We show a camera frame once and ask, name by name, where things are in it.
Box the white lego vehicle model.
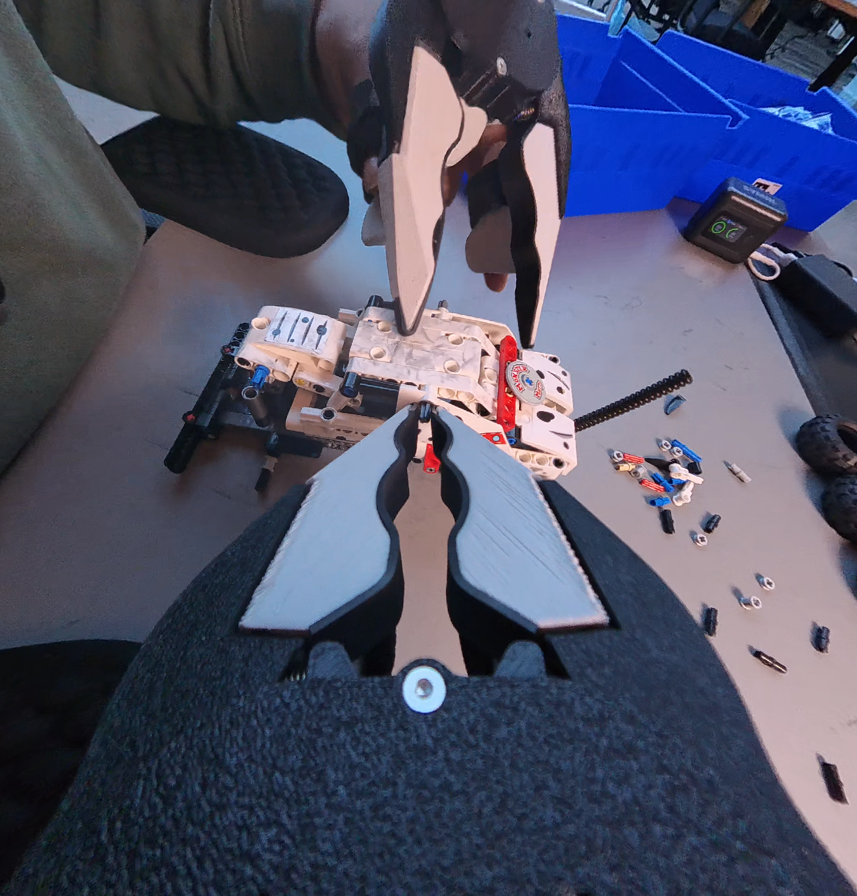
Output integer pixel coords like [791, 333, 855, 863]
[163, 297, 695, 491]

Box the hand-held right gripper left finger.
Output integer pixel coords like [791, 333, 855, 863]
[240, 406, 427, 652]

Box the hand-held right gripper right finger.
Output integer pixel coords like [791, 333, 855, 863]
[429, 409, 611, 638]

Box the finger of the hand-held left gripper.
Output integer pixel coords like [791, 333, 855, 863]
[467, 121, 565, 351]
[381, 42, 467, 340]

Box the black digital timer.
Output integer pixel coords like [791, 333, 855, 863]
[682, 178, 789, 264]

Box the person's left hand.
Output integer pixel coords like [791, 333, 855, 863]
[310, 0, 390, 249]

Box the cluster of small lego pieces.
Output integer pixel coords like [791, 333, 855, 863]
[608, 437, 721, 539]

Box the coiled white cable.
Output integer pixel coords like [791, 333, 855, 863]
[747, 241, 801, 281]

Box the person's left forearm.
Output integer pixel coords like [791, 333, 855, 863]
[16, 0, 331, 130]

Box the person's green sweatshirt torso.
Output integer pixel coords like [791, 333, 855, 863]
[0, 0, 147, 498]

